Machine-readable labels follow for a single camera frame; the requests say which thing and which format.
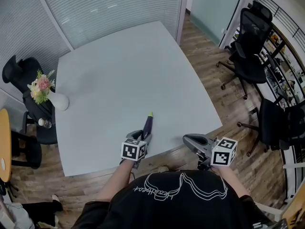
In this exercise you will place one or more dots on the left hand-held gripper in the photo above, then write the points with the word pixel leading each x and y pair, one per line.
pixel 132 151

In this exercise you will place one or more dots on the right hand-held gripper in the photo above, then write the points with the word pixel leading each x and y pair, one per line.
pixel 221 156

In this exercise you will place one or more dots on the purple eggplant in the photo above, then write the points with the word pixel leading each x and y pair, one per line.
pixel 148 125

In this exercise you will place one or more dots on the person's left forearm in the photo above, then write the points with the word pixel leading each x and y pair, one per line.
pixel 114 182

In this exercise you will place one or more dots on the person's right forearm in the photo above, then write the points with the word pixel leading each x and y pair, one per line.
pixel 232 180

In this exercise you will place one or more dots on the light grey square table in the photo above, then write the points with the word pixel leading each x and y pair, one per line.
pixel 128 80

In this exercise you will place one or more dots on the person's light shoe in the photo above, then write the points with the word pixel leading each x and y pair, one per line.
pixel 162 169

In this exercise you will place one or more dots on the person's black printed shirt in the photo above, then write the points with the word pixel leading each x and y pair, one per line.
pixel 176 204

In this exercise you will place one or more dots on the black mesh office chair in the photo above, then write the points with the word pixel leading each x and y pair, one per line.
pixel 252 44
pixel 276 125

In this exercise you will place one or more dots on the white vase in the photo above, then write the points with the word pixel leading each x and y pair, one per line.
pixel 60 101

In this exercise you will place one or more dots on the clear water bottle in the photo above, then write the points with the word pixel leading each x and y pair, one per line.
pixel 45 123

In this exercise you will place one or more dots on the black bag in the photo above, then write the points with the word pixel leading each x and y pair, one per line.
pixel 39 111

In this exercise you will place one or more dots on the pink and yellow flower bouquet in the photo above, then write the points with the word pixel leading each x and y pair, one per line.
pixel 41 86

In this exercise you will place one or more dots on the black stool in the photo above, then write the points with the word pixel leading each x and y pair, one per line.
pixel 29 151

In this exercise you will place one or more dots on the wooden board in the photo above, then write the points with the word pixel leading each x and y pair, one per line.
pixel 295 211

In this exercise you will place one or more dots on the frosted glass door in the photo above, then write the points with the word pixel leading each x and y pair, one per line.
pixel 214 11

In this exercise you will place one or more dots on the black office chair with bag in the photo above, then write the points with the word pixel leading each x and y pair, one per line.
pixel 21 68

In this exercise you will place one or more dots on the black tripod stand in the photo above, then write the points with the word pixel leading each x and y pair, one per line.
pixel 10 190

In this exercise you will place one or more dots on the black metal railing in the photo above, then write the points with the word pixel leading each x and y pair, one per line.
pixel 281 11

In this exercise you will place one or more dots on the white metal frame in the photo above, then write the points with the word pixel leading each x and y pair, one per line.
pixel 294 173

